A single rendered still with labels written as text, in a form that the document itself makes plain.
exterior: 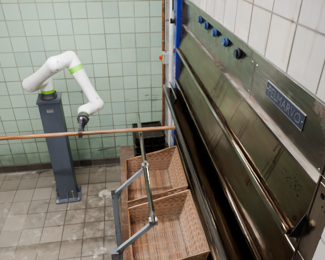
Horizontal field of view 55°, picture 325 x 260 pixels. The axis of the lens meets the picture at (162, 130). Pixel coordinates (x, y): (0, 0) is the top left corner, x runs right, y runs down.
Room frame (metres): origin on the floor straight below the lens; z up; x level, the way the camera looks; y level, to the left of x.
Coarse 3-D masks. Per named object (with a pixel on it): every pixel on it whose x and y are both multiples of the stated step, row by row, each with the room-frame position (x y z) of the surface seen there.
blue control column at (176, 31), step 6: (174, 0) 2.57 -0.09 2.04; (180, 0) 2.46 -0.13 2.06; (174, 6) 2.56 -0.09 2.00; (180, 6) 2.46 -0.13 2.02; (180, 12) 2.46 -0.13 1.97; (180, 18) 2.46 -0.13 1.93; (180, 24) 2.46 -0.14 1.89; (174, 30) 2.54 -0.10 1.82; (180, 30) 2.46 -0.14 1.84; (174, 36) 2.54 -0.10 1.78; (174, 42) 2.53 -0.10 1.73; (174, 48) 2.52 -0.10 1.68; (174, 54) 2.52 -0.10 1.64; (174, 60) 2.51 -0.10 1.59; (174, 132) 2.46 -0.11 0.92; (174, 138) 2.46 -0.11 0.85; (174, 144) 2.46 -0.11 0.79
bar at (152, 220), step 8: (144, 152) 1.78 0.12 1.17; (144, 160) 1.68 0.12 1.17; (144, 168) 1.60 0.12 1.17; (136, 176) 1.63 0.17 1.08; (144, 176) 1.53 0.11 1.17; (128, 184) 1.62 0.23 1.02; (112, 192) 1.62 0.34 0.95; (120, 192) 1.62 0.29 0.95; (112, 200) 1.60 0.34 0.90; (152, 200) 1.31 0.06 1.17; (152, 208) 1.25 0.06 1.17; (152, 216) 1.19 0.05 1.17; (120, 224) 1.63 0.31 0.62; (152, 224) 1.15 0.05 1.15; (120, 232) 1.60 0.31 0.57; (144, 232) 1.16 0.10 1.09; (120, 240) 1.60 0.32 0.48; (128, 240) 1.15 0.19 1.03; (112, 248) 1.16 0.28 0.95; (120, 248) 1.14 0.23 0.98; (112, 256) 1.12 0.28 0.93; (120, 256) 1.15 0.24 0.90
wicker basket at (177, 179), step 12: (156, 156) 2.32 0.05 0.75; (168, 156) 2.33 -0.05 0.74; (132, 168) 2.29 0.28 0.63; (156, 168) 2.32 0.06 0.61; (168, 168) 2.33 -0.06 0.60; (180, 168) 2.06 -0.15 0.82; (144, 180) 2.18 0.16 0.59; (156, 180) 2.18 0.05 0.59; (168, 180) 2.17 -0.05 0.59; (180, 180) 1.97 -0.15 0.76; (132, 192) 2.01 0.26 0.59; (144, 192) 2.01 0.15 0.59; (168, 192) 1.79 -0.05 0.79; (132, 204) 1.76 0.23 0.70
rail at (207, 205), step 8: (168, 96) 2.13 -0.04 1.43; (176, 120) 1.77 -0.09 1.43; (184, 136) 1.58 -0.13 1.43; (184, 144) 1.50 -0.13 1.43; (192, 160) 1.34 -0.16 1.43; (192, 168) 1.28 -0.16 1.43; (200, 184) 1.15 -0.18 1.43; (200, 192) 1.10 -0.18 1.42; (208, 208) 0.99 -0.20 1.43; (208, 216) 0.96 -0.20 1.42; (216, 224) 0.90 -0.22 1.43; (216, 232) 0.86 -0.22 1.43; (224, 248) 0.78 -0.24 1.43; (224, 256) 0.75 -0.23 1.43
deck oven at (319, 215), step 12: (180, 36) 2.46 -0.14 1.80; (252, 48) 1.11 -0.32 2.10; (180, 60) 2.43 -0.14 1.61; (180, 72) 2.43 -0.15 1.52; (324, 168) 0.60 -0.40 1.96; (324, 180) 0.59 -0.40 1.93; (324, 192) 0.58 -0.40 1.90; (312, 204) 0.60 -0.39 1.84; (324, 204) 0.56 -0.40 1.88; (312, 216) 0.59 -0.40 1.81; (324, 216) 0.55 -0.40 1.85; (312, 228) 0.58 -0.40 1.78; (288, 240) 0.65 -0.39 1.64; (300, 240) 0.60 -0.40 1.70; (312, 240) 0.56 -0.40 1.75; (300, 252) 0.59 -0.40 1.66; (312, 252) 0.55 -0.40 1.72
